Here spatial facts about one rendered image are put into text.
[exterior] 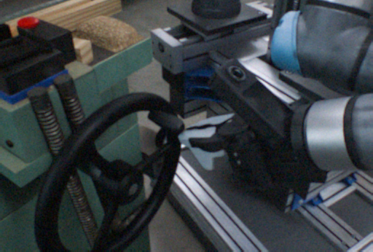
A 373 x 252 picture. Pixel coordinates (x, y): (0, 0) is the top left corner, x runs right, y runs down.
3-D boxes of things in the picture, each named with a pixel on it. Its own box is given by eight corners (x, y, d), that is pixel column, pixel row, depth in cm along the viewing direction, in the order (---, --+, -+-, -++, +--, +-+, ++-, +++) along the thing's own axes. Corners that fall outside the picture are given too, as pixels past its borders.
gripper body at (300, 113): (231, 189, 48) (320, 194, 39) (205, 132, 45) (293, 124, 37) (258, 156, 53) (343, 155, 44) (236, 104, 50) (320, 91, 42)
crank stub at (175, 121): (183, 137, 53) (175, 137, 51) (153, 122, 56) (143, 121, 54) (189, 121, 53) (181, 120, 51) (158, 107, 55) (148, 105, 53)
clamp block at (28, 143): (25, 167, 51) (6, 113, 45) (-27, 130, 57) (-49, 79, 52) (105, 115, 60) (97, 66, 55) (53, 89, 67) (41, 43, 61)
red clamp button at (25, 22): (26, 31, 52) (24, 25, 51) (13, 26, 53) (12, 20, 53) (44, 25, 54) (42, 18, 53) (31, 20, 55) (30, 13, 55)
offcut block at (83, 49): (78, 57, 70) (74, 38, 68) (93, 60, 69) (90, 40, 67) (67, 65, 67) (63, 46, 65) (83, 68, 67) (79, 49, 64)
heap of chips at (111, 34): (116, 52, 72) (113, 35, 70) (68, 35, 78) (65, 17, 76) (146, 37, 78) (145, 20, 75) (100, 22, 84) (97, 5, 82)
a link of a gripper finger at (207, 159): (181, 175, 54) (229, 175, 48) (163, 140, 53) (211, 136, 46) (193, 163, 56) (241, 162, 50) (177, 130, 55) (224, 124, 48)
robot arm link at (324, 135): (335, 119, 34) (361, 81, 39) (290, 123, 37) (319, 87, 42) (359, 186, 36) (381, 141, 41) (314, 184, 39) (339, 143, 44)
